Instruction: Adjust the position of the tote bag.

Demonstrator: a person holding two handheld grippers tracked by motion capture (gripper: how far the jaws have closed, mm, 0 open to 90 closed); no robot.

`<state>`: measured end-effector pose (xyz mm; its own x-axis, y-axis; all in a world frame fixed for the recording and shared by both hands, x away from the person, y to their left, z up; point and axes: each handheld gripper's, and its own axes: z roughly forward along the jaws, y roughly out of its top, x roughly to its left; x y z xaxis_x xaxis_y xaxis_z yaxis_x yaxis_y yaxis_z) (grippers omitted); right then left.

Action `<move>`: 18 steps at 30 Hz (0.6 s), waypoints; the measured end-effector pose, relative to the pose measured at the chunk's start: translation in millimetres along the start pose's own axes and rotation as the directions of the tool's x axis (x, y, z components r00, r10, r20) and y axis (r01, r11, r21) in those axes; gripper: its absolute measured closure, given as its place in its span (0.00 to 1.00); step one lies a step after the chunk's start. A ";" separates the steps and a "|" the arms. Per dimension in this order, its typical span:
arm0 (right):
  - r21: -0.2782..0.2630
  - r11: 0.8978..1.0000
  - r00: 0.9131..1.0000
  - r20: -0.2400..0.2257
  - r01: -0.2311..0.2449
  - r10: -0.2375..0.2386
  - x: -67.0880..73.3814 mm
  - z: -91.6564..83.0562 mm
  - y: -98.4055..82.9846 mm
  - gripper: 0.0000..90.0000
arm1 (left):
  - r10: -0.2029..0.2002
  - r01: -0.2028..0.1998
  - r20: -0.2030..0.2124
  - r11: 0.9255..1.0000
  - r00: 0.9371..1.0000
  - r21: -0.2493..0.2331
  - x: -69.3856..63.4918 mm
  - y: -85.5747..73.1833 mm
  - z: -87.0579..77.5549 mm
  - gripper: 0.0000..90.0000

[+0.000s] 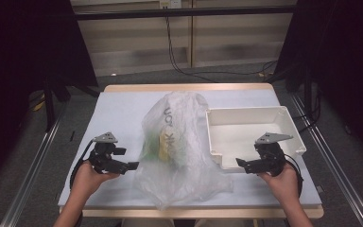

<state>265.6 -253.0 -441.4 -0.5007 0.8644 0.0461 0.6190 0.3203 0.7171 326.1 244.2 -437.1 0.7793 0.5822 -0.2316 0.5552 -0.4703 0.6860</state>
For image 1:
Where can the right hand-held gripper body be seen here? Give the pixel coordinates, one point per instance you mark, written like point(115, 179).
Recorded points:
point(271, 156)

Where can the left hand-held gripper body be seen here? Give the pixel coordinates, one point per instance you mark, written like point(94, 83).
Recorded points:
point(102, 154)

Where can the white plastic bin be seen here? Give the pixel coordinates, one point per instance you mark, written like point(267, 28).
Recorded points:
point(249, 138)

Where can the green packet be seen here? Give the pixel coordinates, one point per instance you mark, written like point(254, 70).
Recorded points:
point(149, 146)

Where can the round yellow item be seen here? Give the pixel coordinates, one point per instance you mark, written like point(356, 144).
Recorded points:
point(164, 148)

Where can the translucent plastic bag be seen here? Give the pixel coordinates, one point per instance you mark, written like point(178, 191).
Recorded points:
point(182, 176)

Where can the person's left hand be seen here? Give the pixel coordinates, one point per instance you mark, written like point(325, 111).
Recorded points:
point(88, 179)

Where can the person's right hand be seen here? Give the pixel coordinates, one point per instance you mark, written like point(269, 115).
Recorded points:
point(282, 186)

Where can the white foam table mat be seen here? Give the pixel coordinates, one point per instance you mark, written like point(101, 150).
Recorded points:
point(119, 110)

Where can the black stand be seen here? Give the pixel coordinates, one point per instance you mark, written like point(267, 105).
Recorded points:
point(307, 91)
point(52, 101)

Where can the wooden table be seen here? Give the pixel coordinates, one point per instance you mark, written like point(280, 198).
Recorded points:
point(186, 86)

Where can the wooden cabinet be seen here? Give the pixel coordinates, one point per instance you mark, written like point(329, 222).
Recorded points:
point(132, 44)

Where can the black curtain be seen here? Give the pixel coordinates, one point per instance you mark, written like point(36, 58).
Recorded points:
point(343, 63)
point(28, 63)

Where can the black horizontal bar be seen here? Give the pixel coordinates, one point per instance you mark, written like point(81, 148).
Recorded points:
point(182, 12)

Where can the metal floor rail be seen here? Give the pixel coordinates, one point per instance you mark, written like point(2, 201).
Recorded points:
point(337, 176)
point(28, 176)

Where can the white wall socket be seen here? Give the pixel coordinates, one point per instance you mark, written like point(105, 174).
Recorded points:
point(170, 3)

